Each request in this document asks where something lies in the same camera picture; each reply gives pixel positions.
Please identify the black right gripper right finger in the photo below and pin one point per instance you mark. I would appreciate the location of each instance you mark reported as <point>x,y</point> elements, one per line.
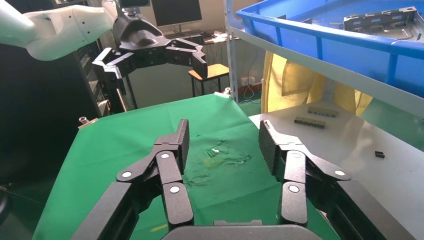
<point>294,172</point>

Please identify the cluttered office desk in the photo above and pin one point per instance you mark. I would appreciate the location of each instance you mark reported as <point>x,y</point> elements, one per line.
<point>198,37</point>

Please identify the black computer monitor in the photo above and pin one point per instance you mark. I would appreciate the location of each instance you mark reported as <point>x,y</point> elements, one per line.
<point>175,11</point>

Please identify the black equipment rack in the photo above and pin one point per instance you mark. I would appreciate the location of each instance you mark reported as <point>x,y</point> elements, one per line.
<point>39,116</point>

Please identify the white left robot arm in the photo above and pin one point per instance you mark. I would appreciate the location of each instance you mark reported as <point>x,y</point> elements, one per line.
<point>66,26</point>

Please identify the perforated grey shelf post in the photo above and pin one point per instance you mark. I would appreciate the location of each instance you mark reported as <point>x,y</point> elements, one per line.
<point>231,49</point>

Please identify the grey sheet metal part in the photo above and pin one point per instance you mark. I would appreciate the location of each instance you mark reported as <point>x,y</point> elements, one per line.
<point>381,24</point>

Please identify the yellow fabric bag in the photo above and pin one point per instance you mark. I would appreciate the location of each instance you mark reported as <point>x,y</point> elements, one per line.
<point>291,82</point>

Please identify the small black part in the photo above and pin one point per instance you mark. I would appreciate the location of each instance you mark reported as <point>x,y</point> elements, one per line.
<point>380,154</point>

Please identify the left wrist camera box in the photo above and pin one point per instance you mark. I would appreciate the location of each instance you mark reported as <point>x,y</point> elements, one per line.
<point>134,3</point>

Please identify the small white scrap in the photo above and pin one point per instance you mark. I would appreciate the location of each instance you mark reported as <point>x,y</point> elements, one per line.
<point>215,151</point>

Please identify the wooden seat chair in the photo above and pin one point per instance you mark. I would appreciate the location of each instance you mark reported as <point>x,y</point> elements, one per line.
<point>212,71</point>

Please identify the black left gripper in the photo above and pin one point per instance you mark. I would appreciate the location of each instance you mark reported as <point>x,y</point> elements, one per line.
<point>142,43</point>

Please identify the silver binder clip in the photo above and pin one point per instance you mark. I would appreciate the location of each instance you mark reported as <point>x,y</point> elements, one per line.
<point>86,122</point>
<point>225,91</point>

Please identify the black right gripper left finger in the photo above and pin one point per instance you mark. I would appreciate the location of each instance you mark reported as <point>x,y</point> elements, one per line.
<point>169,165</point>

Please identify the white wall socket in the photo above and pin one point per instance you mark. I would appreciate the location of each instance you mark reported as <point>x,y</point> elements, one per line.
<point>247,81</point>

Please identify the blue plastic bin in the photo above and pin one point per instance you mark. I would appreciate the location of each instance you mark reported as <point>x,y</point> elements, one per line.
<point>348,53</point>

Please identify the green table cloth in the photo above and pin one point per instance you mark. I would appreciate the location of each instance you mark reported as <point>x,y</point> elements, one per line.
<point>116,149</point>

